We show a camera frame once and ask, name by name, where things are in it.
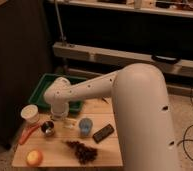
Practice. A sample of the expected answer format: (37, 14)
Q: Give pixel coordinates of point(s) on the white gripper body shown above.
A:
(59, 111)

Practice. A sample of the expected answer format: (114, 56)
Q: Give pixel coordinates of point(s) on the yellow banana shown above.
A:
(69, 123)

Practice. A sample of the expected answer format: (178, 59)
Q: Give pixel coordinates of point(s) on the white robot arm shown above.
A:
(141, 110)

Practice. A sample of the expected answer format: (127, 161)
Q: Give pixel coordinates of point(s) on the small metal cup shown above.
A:
(48, 128)

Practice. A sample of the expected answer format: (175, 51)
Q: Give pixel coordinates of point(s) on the white paper cup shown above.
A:
(30, 113)

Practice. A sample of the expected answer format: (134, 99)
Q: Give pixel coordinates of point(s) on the blue plastic cup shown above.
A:
(85, 126)

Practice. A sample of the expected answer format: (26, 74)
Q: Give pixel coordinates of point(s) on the orange carrot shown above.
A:
(27, 132)

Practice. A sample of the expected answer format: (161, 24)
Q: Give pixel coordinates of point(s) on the dark chocolate bar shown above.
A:
(103, 133)

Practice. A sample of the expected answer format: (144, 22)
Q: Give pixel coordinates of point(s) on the bunch of dark grapes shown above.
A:
(83, 153)

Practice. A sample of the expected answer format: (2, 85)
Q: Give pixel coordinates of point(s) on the orange yellow apple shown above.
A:
(34, 158)

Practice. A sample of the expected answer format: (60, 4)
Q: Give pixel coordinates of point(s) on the low wooden shelf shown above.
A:
(119, 58)

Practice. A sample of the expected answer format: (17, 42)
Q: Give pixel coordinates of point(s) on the dark cabinet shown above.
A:
(24, 57)

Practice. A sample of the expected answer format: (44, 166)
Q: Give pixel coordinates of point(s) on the metal pole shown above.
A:
(62, 36)

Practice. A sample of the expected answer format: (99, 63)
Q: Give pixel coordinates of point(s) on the black handle on shelf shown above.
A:
(165, 60)

